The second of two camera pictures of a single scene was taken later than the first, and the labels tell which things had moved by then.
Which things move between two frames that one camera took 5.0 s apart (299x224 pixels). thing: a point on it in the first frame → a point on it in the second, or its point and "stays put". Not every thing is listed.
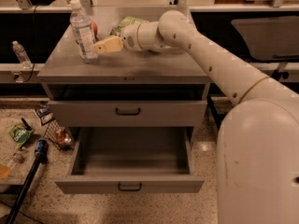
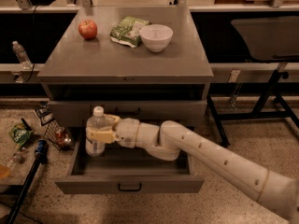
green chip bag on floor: x=20 y=133 stays put
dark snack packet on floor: x=44 y=113 stays put
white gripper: x=130 y=37 → x=127 y=132
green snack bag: x=126 y=22 stays put
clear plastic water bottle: x=82 y=30 → x=97 y=120
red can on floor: x=62 y=137 stays put
